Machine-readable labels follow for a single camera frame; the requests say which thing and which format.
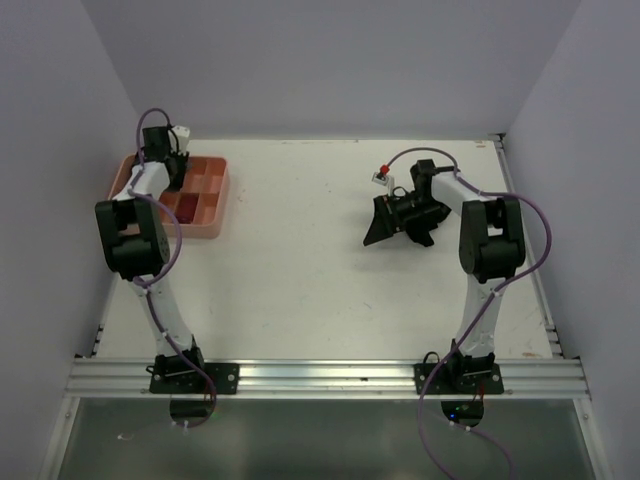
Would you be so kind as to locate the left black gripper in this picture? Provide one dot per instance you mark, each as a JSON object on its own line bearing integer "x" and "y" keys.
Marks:
{"x": 178, "y": 183}

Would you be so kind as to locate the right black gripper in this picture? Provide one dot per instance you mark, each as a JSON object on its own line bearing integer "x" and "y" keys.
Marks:
{"x": 386, "y": 216}

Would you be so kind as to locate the pink divided organizer tray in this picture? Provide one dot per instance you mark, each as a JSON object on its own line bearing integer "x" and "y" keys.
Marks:
{"x": 205, "y": 200}

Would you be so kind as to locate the black underwear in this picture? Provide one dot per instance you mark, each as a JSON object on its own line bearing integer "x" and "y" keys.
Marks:
{"x": 428, "y": 218}

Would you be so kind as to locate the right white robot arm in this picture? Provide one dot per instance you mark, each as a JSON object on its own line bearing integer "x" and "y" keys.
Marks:
{"x": 490, "y": 249}

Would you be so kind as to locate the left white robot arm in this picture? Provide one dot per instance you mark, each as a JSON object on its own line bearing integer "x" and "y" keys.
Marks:
{"x": 136, "y": 246}

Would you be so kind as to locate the dark red rolled underwear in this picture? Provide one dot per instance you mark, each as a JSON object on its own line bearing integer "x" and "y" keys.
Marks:
{"x": 186, "y": 208}

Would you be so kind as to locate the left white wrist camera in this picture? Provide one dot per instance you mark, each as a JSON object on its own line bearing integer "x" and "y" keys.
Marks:
{"x": 180, "y": 136}

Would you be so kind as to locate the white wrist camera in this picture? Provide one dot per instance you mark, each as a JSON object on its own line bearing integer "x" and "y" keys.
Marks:
{"x": 180, "y": 136}
{"x": 383, "y": 177}

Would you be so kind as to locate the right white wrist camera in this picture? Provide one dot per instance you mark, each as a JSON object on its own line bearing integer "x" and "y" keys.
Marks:
{"x": 383, "y": 177}

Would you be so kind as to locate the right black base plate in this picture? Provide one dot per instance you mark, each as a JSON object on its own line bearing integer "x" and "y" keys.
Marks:
{"x": 463, "y": 375}

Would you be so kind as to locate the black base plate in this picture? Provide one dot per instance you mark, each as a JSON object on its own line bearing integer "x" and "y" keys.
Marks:
{"x": 195, "y": 377}
{"x": 463, "y": 375}

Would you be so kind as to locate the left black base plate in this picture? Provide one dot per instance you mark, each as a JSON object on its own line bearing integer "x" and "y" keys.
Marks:
{"x": 195, "y": 377}

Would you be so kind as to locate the aluminium mounting rail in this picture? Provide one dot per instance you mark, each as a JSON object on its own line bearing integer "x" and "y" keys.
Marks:
{"x": 541, "y": 379}

